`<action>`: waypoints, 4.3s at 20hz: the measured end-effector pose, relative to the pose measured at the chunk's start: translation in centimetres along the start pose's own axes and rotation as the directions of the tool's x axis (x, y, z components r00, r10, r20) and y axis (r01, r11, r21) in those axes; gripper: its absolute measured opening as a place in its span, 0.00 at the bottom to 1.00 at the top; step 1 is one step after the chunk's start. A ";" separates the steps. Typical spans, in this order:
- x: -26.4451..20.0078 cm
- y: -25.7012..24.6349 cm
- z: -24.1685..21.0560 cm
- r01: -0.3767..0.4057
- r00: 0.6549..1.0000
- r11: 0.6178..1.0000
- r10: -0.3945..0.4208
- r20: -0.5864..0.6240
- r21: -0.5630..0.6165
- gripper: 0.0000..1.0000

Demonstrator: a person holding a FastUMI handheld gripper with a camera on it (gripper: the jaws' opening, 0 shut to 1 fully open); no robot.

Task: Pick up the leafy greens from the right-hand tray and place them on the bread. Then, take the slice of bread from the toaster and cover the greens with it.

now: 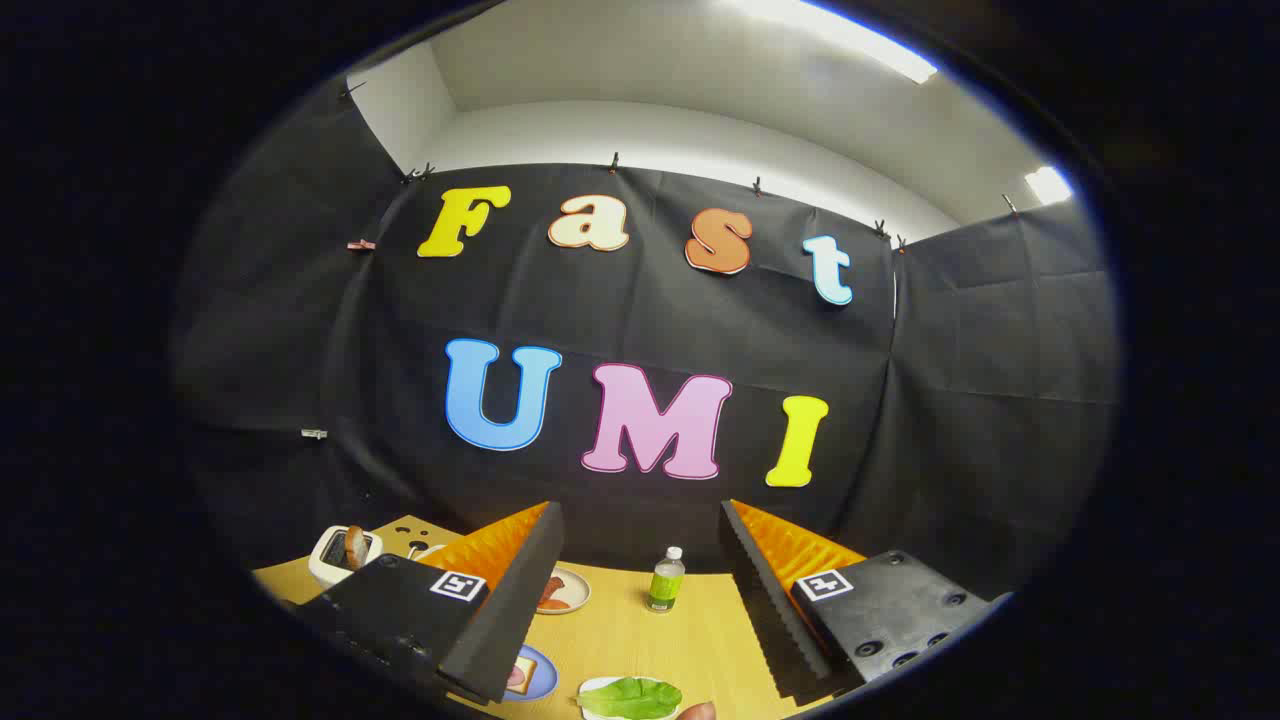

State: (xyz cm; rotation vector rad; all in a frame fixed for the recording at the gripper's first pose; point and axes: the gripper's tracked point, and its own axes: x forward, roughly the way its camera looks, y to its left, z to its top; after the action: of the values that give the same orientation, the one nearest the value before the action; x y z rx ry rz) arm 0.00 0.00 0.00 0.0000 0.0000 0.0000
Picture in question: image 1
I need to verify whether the beige round plate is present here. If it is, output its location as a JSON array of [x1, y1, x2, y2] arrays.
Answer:
[[538, 567, 592, 615]]

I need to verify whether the small ceiling light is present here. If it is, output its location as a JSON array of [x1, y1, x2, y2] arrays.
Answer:
[[1024, 166, 1074, 206]]

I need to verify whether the blue round plate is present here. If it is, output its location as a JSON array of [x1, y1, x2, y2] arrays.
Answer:
[[503, 645, 559, 702]]

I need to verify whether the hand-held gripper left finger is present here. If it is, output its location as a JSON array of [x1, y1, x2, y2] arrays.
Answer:
[[295, 500, 566, 706]]

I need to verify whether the long ceiling light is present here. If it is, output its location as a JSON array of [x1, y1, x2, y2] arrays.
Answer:
[[730, 0, 939, 85]]

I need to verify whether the black backdrop cloth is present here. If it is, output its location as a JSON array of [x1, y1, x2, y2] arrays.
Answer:
[[170, 75, 1121, 601]]

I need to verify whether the white square plate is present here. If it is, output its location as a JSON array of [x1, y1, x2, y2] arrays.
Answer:
[[577, 676, 684, 720]]

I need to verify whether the green label plastic bottle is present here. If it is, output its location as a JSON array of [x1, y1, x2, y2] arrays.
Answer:
[[646, 546, 687, 613]]

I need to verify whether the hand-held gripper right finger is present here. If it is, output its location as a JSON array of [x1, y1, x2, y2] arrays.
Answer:
[[718, 498, 1001, 701]]

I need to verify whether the green lettuce leaf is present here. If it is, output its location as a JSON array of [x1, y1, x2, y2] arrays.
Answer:
[[578, 678, 683, 720]]

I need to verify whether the white toaster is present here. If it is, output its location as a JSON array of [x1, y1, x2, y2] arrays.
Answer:
[[308, 525, 384, 586]]

